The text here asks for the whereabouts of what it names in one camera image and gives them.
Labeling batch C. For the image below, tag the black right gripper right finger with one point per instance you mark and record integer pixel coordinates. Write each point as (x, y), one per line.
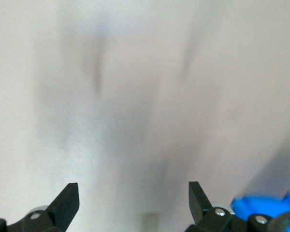
(199, 205)

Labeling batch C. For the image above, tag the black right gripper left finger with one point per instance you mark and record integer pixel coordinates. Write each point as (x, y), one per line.
(62, 205)

